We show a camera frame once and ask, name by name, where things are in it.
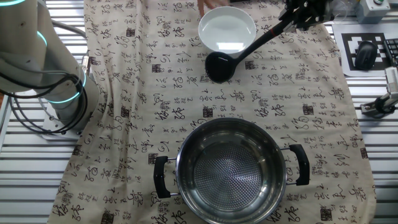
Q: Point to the black computer mouse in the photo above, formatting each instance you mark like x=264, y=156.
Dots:
x=366, y=56

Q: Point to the small silver camera on clamp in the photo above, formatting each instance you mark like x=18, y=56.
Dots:
x=392, y=81

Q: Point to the grey box with dark button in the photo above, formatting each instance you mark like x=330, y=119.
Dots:
x=370, y=14

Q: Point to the black and white marker sheet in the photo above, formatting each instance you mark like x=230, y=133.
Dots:
x=337, y=46

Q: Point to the white ceramic bowl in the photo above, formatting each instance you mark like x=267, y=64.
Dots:
x=227, y=28

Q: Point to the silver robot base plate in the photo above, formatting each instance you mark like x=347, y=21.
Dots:
x=49, y=123

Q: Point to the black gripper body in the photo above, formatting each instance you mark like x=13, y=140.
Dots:
x=317, y=7

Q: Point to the black keyboard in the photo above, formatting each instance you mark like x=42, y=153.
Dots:
x=392, y=51

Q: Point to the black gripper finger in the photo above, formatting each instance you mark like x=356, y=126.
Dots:
x=306, y=23
x=287, y=14

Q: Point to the clear plastic container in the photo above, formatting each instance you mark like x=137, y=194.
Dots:
x=342, y=9

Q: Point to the beige calligraphy print tablecloth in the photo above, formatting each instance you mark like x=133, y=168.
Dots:
x=155, y=93

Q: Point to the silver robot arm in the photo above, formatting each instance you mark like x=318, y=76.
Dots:
x=31, y=56

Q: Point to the bare human hand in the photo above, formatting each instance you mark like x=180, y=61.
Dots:
x=214, y=3

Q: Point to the black ladle with red tip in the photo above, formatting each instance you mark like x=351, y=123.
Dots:
x=219, y=67

